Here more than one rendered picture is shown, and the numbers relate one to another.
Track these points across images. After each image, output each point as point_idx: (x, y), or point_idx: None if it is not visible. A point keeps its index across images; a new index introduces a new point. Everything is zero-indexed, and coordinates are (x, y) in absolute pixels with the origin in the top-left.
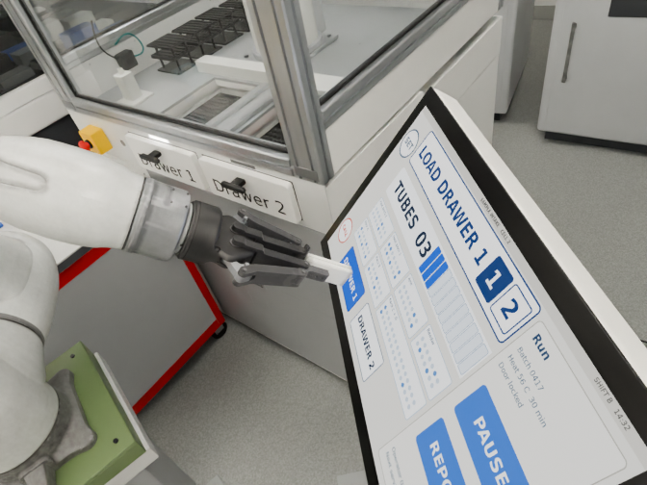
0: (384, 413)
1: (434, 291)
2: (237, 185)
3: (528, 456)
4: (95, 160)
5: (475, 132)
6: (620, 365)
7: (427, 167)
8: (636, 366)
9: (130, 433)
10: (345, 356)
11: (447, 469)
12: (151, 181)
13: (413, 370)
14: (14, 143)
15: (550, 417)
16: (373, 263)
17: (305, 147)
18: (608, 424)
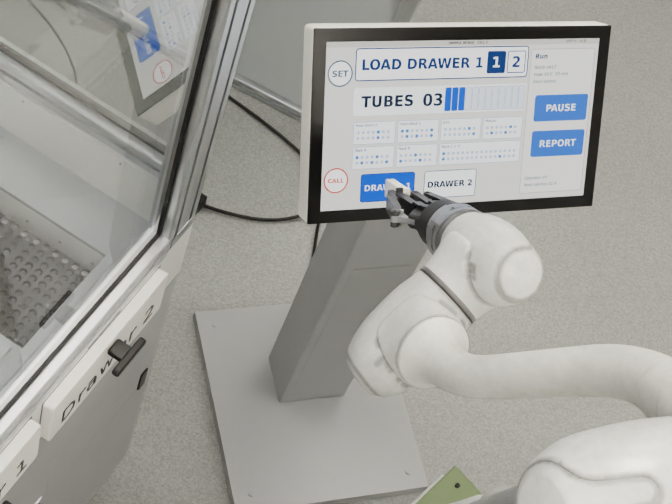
0: (504, 179)
1: (469, 104)
2: (131, 347)
3: (572, 88)
4: (485, 217)
5: (375, 24)
6: (568, 28)
7: (382, 68)
8: (567, 24)
9: (448, 472)
10: None
11: (554, 139)
12: (462, 211)
13: (498, 143)
14: (515, 238)
15: (566, 69)
16: (400, 154)
17: (193, 201)
18: (581, 46)
